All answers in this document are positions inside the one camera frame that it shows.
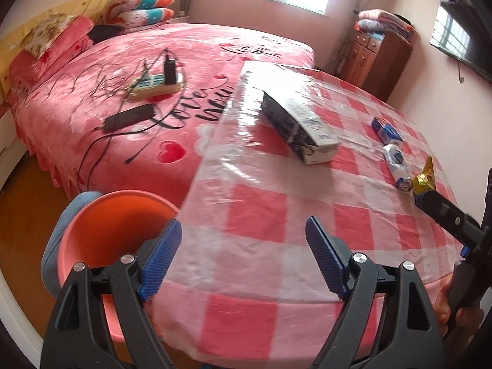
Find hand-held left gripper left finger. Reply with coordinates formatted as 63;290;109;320
42;218;183;369

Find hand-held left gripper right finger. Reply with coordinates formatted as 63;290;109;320
305;216;448;369

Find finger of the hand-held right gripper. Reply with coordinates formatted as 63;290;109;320
414;189;483;247

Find gold foil snack wrapper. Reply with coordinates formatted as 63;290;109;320
411;156;437;196

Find orange trash bin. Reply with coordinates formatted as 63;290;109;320
58;189;181;354

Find person's right hand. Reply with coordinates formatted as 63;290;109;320
434;279;484;341

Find small white blue wrapper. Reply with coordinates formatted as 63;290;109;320
383;143;413;193

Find red white checkered tablecloth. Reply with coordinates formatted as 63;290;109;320
152;61;467;362

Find blue white milk carton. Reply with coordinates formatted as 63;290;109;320
371;116;402;144

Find blue grey cushion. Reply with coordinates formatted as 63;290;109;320
40;191;97;298

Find long black white cardboard box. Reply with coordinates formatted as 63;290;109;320
261;91;342;165

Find black power brick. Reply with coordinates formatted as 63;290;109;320
104;104;156;131

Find brown wooden cabinet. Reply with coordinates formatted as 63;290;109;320
340;31;416;102

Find white power strip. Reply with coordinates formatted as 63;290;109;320
127;73;181;101

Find white bedside cabinet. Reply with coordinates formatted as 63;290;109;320
0;109;33;193

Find black plug adapter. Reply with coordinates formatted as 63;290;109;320
163;49;177;85

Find folded printed blankets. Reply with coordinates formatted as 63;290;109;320
354;8;416;39

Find sheer curtain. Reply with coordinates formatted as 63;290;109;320
327;0;385;73

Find bed with pink blanket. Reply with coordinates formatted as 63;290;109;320
8;21;316;200

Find dark cloth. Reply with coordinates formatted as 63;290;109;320
89;25;125;43

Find pink pillow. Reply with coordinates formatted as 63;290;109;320
8;50;50;89
38;16;95;70

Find floral pillow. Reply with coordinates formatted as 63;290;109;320
21;13;77;60

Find yellow wooden headboard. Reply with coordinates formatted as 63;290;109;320
0;0;143;97

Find black power cable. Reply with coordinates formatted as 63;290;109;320
79;121;162;189

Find wall mounted television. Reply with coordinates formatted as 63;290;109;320
429;1;492;81

